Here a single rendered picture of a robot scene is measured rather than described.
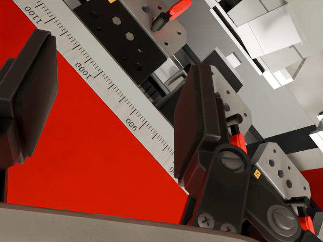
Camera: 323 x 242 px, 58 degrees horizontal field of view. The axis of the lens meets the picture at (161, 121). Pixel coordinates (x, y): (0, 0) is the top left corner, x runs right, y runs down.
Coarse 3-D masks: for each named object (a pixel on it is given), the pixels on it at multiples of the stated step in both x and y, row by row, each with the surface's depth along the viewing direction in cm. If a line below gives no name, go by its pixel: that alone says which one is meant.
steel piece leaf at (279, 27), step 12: (276, 12) 60; (288, 12) 57; (252, 24) 65; (264, 24) 63; (276, 24) 62; (288, 24) 60; (264, 36) 65; (276, 36) 63; (288, 36) 62; (300, 36) 59; (264, 48) 67; (276, 48) 65
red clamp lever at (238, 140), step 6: (228, 120) 50; (234, 120) 49; (240, 120) 49; (228, 126) 51; (234, 126) 50; (234, 132) 50; (234, 138) 49; (240, 138) 49; (234, 144) 49; (240, 144) 48; (246, 150) 48
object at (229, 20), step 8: (224, 0) 68; (216, 8) 69; (224, 8) 67; (216, 16) 69; (224, 16) 68; (224, 24) 69; (232, 24) 68; (232, 32) 70; (240, 40) 70; (240, 48) 70; (248, 56) 70; (256, 64) 71
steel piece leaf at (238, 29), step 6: (246, 24) 66; (240, 30) 67; (246, 30) 66; (240, 36) 68; (246, 36) 67; (252, 36) 66; (246, 42) 68; (252, 42) 67; (258, 42) 67; (252, 48) 68; (258, 48) 68; (252, 54) 69; (258, 54) 68
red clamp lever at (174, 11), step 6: (180, 0) 51; (186, 0) 51; (174, 6) 49; (180, 6) 50; (186, 6) 51; (162, 12) 47; (168, 12) 49; (174, 12) 49; (180, 12) 50; (156, 18) 47; (162, 18) 46; (168, 18) 47; (174, 18) 51; (156, 24) 48; (162, 24) 47; (156, 30) 49
